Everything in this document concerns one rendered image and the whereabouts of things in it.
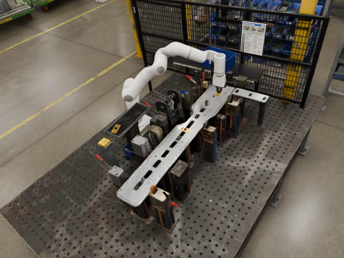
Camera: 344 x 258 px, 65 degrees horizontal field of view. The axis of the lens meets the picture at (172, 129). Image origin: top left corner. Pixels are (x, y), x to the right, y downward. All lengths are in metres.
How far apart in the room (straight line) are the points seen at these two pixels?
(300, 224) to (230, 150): 0.98
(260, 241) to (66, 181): 1.74
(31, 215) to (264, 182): 1.74
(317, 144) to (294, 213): 0.99
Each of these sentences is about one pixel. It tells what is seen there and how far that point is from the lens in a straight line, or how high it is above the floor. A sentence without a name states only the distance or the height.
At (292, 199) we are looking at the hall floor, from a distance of 2.96.
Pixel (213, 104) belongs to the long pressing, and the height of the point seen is 1.00.
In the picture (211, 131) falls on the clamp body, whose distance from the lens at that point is 1.98.
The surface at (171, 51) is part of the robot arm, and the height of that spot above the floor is 1.49.
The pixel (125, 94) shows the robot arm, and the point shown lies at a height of 1.17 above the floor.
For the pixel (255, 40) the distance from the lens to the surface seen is 2.61.
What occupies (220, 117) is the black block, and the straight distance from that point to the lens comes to 2.17.
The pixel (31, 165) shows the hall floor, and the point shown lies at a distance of 3.79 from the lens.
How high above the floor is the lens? 2.41
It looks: 43 degrees down
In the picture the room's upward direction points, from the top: 8 degrees counter-clockwise
